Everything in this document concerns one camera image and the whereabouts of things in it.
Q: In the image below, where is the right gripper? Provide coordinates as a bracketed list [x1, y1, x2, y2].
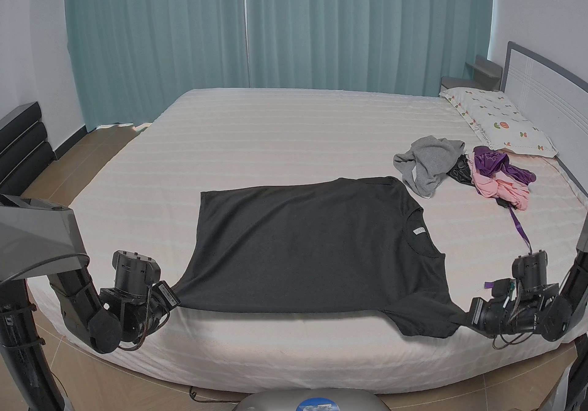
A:
[465, 298, 514, 338]

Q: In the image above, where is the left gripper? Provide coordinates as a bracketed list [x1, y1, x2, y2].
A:
[137, 280, 181, 336]

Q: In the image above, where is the black T-shirt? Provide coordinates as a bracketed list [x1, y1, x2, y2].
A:
[172, 176, 469, 338]

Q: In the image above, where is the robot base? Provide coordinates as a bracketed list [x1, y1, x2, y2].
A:
[234, 388, 382, 411]

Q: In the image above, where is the bed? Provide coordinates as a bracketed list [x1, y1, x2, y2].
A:
[21, 41, 588, 396]

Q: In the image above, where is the pink garment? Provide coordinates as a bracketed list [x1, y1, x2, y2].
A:
[473, 166, 530, 210]

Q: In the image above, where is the black patterned garment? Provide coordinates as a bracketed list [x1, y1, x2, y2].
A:
[448, 154, 474, 186]

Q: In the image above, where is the purple garment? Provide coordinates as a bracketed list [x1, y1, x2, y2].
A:
[473, 146, 537, 290]

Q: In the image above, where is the grey garment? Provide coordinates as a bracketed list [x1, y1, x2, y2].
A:
[394, 136, 466, 199]

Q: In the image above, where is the white printed pillow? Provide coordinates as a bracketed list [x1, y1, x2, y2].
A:
[439, 87, 559, 158]

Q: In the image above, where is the black chest of drawers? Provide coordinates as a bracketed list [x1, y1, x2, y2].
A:
[0, 102, 53, 196]

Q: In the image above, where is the grey bedside table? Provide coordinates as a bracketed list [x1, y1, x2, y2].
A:
[440, 56, 503, 92]

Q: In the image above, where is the blue-green curtain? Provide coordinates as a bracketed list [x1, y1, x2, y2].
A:
[64, 0, 251, 130]
[246, 0, 494, 98]

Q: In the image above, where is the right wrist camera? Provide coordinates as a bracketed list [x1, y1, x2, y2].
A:
[488, 277, 516, 305]

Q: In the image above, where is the black cable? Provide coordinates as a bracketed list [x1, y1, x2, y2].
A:
[187, 385, 242, 403]

